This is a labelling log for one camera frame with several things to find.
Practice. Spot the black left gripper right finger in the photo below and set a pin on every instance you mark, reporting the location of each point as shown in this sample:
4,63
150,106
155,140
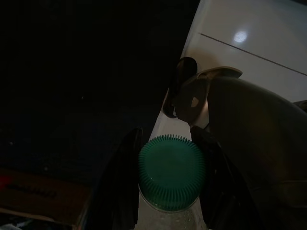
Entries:
220,191

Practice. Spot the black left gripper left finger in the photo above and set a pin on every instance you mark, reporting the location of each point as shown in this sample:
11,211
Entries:
117,187

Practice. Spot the small clear bottle teal cap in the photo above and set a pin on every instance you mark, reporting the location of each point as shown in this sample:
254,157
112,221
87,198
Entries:
170,167

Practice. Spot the cardboard box black print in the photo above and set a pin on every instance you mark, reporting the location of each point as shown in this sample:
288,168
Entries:
36,203

